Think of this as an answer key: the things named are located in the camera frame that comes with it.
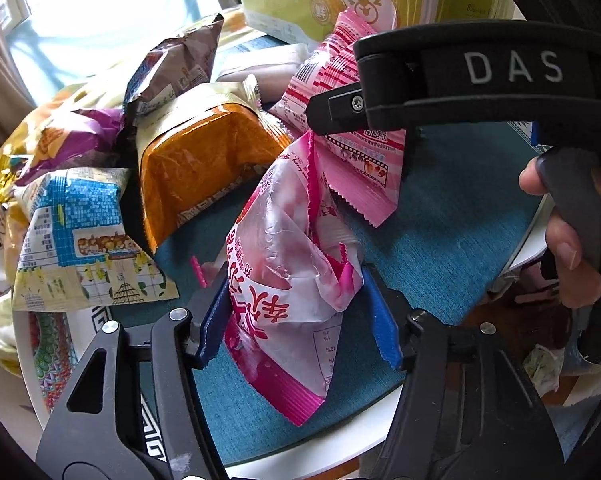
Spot pink striped snack packet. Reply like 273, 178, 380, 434
268, 10, 411, 229

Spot crumpled paper wrapper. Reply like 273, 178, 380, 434
523, 344, 567, 402

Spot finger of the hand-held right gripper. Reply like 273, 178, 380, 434
305, 29, 421, 136

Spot teal table mat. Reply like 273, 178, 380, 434
110, 30, 556, 466

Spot blue white printed snack packet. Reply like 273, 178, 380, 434
10, 167, 181, 313

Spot pink white snack packet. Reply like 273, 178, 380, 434
223, 130, 367, 428

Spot colourful patterned sheet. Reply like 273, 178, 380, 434
28, 310, 112, 416

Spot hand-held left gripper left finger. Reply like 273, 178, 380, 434
35, 261, 232, 480

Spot brown silver snack packet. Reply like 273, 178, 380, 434
123, 12, 226, 117

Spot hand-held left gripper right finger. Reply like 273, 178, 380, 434
363, 266, 566, 480

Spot orange snack packet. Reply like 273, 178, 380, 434
135, 80, 294, 256

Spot purple yellow snack packet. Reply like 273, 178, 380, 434
0, 85, 131, 201

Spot person's right hand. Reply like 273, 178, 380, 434
519, 156, 601, 311

